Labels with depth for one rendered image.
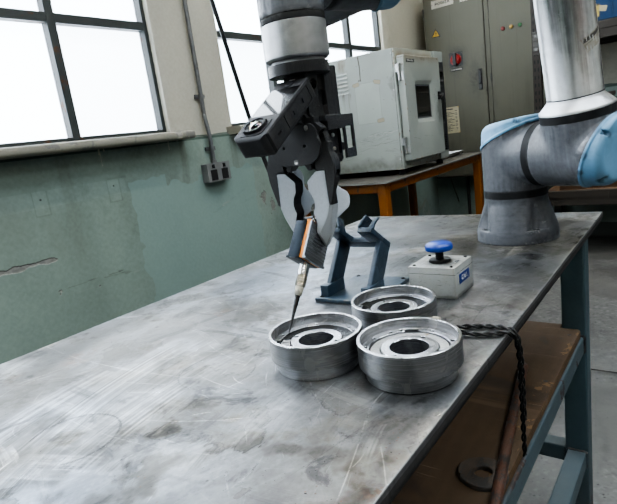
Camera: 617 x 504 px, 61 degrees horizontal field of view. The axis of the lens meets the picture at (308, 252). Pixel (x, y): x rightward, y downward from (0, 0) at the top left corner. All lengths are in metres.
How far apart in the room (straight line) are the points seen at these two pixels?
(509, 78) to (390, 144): 1.74
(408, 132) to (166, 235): 1.33
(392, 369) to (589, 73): 0.62
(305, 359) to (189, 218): 2.01
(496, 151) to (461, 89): 3.50
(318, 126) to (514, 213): 0.54
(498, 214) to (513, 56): 3.42
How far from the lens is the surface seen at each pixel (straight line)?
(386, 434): 0.47
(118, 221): 2.29
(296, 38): 0.61
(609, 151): 0.95
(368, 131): 2.94
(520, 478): 0.90
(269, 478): 0.44
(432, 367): 0.51
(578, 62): 0.95
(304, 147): 0.61
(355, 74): 2.97
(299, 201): 0.64
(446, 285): 0.76
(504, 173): 1.04
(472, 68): 4.51
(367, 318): 0.63
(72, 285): 2.19
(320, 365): 0.55
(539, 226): 1.07
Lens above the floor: 1.05
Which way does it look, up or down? 12 degrees down
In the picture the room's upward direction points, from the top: 8 degrees counter-clockwise
